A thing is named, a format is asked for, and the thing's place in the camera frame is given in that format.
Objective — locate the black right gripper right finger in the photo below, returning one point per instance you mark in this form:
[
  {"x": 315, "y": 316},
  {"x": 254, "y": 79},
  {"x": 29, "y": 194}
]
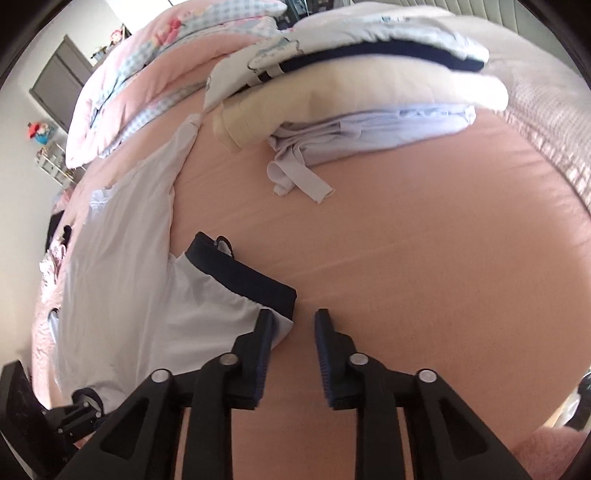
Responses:
[{"x": 407, "y": 423}]

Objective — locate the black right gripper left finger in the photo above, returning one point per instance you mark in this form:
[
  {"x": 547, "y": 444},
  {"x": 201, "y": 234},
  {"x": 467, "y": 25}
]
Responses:
[{"x": 180, "y": 425}]

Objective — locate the white garment with navy trim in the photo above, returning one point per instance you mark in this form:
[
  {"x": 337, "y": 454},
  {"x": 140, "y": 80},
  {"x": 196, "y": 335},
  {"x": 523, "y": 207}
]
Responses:
[{"x": 130, "y": 307}]

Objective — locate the pink patterned small garment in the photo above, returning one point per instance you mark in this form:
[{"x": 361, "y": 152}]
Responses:
[{"x": 51, "y": 263}]

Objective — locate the pink bed sheet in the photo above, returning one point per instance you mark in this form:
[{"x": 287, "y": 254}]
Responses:
[{"x": 467, "y": 254}]

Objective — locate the red blue plush toy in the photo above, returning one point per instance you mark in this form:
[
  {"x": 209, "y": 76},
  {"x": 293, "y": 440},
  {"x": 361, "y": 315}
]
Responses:
[{"x": 40, "y": 132}]

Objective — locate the lavender folded garment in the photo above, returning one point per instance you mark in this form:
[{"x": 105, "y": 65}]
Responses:
[{"x": 299, "y": 147}]

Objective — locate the cream folded garment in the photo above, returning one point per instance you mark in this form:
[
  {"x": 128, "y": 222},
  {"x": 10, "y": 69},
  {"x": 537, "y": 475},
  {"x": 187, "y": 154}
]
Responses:
[{"x": 334, "y": 88}]

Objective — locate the grey door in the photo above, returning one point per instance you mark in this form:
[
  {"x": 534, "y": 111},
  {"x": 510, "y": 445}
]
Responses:
[{"x": 60, "y": 82}]

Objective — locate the pink checkered folded quilt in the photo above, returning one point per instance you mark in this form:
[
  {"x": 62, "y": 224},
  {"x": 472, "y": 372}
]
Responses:
[{"x": 176, "y": 50}]

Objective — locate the white wire shelf rack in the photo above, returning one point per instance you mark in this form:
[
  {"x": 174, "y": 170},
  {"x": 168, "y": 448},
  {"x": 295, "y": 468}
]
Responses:
[{"x": 50, "y": 158}]

